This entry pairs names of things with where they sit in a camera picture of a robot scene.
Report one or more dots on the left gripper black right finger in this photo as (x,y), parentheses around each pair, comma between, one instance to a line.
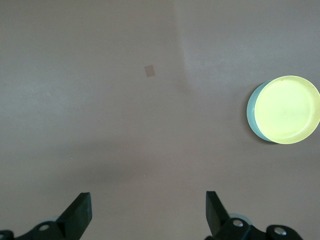
(215,215)

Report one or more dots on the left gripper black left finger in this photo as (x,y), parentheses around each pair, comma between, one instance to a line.
(77,217)

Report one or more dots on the pale green plate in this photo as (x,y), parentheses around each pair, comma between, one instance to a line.
(250,112)

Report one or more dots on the yellow plate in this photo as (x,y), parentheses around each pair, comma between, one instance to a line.
(287,110)

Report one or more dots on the small brown tape patch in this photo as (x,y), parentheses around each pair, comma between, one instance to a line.
(149,70)

